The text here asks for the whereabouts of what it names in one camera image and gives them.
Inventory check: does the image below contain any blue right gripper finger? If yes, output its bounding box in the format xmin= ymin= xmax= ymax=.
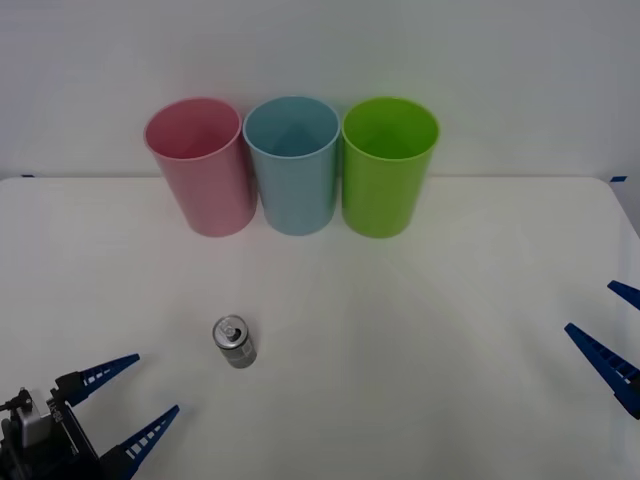
xmin=606 ymin=279 xmax=640 ymax=312
xmin=563 ymin=322 xmax=640 ymax=421

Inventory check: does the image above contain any green plastic bin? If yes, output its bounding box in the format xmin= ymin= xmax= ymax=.
xmin=340 ymin=96 xmax=441 ymax=239

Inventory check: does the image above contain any pink plastic bin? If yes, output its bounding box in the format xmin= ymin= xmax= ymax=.
xmin=143 ymin=97 xmax=259 ymax=238

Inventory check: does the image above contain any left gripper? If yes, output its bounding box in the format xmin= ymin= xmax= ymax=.
xmin=37 ymin=353 xmax=181 ymax=480

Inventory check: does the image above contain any silver grey drink can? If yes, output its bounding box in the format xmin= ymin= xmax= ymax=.
xmin=211 ymin=314 xmax=258 ymax=371

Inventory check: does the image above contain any pale blue plastic bin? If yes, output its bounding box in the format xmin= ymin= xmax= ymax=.
xmin=242 ymin=95 xmax=343 ymax=237

